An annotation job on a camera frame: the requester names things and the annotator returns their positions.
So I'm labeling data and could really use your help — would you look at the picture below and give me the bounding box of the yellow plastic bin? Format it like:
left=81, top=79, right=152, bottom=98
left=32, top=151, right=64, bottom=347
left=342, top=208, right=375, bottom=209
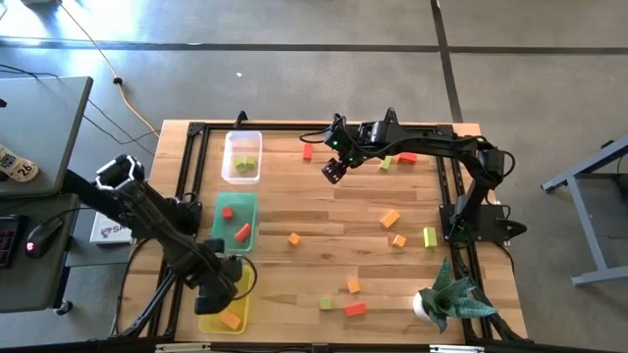
left=197, top=264, right=256, bottom=335

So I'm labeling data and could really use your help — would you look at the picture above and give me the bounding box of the teal plastic bin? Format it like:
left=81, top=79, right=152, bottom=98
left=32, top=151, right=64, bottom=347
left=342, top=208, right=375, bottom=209
left=210, top=191, right=259, bottom=254

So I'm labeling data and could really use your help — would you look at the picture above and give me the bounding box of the clear plastic bin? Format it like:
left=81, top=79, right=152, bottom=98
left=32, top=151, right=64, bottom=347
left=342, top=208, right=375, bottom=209
left=220, top=129, right=264, bottom=186

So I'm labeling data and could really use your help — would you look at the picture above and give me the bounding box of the white printed box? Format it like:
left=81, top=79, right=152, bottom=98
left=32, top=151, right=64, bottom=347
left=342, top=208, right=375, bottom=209
left=88, top=210, right=134, bottom=245

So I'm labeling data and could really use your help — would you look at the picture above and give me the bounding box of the snake plant in white pot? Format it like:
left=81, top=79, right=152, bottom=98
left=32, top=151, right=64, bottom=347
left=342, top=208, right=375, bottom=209
left=411, top=256, right=499, bottom=335

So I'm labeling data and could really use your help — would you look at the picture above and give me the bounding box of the black computer mouse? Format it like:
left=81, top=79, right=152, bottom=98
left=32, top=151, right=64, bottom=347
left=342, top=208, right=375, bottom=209
left=24, top=215, right=65, bottom=260

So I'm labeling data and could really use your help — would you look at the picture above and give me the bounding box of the dark desk top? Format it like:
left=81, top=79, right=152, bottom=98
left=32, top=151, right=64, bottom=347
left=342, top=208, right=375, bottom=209
left=0, top=192, right=80, bottom=315

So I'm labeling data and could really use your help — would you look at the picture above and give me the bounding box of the black keyboard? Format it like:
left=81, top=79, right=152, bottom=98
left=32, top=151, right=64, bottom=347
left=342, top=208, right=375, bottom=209
left=0, top=214, right=21, bottom=270

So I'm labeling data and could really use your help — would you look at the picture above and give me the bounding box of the grey desk top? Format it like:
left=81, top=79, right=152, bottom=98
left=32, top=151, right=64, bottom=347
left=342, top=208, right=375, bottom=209
left=0, top=76, right=94, bottom=198

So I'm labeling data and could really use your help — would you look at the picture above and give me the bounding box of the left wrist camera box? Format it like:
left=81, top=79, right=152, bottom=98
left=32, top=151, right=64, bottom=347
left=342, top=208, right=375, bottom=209
left=202, top=237, right=228, bottom=255

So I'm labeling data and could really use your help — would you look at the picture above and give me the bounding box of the silver metal bracket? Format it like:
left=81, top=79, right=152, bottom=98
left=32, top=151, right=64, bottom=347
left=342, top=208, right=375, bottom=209
left=155, top=342, right=212, bottom=353
left=429, top=344, right=486, bottom=353

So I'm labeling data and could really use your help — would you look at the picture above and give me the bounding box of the black aluminium table frame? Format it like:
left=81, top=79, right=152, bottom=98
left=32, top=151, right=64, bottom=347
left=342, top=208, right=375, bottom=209
left=111, top=108, right=529, bottom=344

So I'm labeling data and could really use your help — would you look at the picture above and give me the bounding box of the black floor cable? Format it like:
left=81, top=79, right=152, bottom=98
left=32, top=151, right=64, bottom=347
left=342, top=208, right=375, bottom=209
left=0, top=62, right=159, bottom=157

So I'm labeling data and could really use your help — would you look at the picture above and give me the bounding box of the yellow floor cable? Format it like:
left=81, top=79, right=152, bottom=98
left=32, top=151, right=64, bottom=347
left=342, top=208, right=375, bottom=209
left=54, top=0, right=162, bottom=139

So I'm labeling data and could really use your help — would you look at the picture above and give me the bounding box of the grey metal table frame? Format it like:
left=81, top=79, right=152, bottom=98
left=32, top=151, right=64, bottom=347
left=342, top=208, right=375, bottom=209
left=541, top=132, right=628, bottom=288

